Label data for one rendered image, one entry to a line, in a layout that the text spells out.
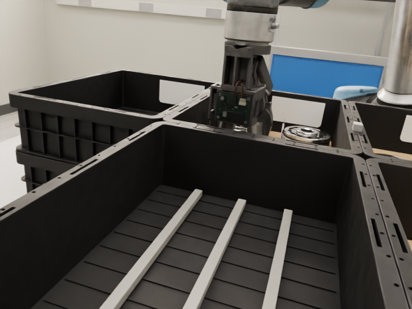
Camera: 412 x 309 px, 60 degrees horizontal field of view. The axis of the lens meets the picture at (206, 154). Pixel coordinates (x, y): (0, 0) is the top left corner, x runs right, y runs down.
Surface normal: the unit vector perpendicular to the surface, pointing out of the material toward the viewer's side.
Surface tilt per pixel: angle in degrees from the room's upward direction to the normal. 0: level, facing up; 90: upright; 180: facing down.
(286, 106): 90
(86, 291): 0
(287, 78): 90
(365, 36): 90
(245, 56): 90
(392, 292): 0
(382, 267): 0
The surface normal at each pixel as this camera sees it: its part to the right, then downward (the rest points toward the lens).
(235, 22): -0.66, 0.22
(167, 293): 0.08, -0.93
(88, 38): -0.29, 0.33
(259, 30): 0.33, 0.37
